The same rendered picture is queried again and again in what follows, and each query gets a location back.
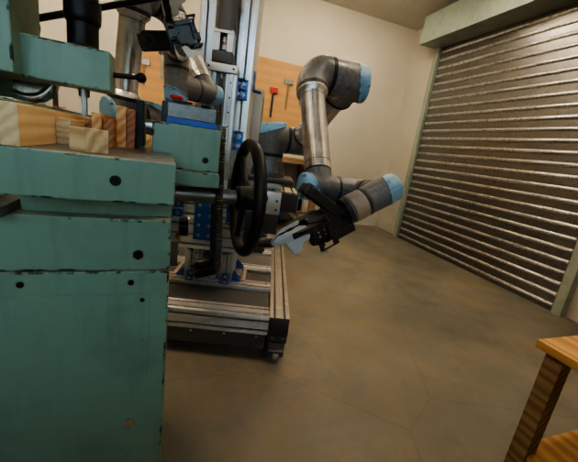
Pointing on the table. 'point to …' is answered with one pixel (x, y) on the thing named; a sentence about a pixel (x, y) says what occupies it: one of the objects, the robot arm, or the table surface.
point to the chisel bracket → (67, 65)
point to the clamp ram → (142, 123)
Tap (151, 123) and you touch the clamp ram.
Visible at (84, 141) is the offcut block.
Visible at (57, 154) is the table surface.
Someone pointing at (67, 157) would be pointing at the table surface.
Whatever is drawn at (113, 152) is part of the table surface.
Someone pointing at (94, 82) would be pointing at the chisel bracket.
